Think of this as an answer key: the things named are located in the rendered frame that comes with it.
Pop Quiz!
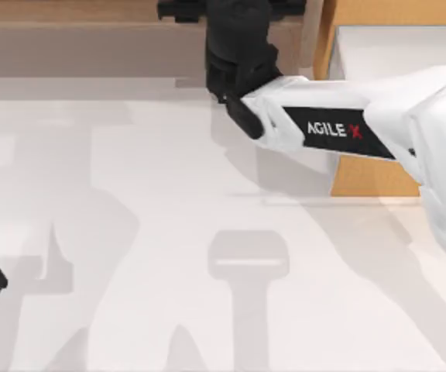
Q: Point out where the wooden cabinet with white inside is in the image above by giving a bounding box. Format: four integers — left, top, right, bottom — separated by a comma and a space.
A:
312, 0, 446, 198

